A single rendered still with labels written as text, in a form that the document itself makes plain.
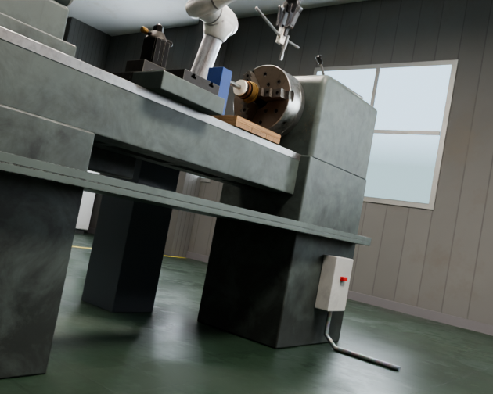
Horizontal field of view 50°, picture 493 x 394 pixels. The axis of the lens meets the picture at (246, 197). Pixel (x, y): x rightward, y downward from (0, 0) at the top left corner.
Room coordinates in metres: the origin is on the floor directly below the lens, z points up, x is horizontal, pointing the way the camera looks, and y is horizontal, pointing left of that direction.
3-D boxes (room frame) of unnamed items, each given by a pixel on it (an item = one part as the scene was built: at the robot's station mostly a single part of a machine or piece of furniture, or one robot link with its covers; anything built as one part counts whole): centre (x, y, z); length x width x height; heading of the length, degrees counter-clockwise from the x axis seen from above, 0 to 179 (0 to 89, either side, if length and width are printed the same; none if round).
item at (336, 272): (2.49, -0.63, 0.22); 0.42 x 0.18 x 0.44; 52
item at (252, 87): (2.28, 0.08, 1.08); 0.09 x 0.09 x 0.09; 52
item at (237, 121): (2.20, 0.14, 0.88); 0.36 x 0.30 x 0.04; 52
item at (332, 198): (2.72, -0.24, 0.43); 0.60 x 0.48 x 0.86; 142
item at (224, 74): (2.12, 0.20, 1.00); 0.08 x 0.06 x 0.23; 52
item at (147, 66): (1.97, 0.42, 1.00); 0.20 x 0.10 x 0.05; 142
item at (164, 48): (1.95, 0.43, 1.07); 0.07 x 0.07 x 0.10; 52
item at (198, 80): (1.91, 0.39, 0.95); 0.43 x 0.18 x 0.04; 52
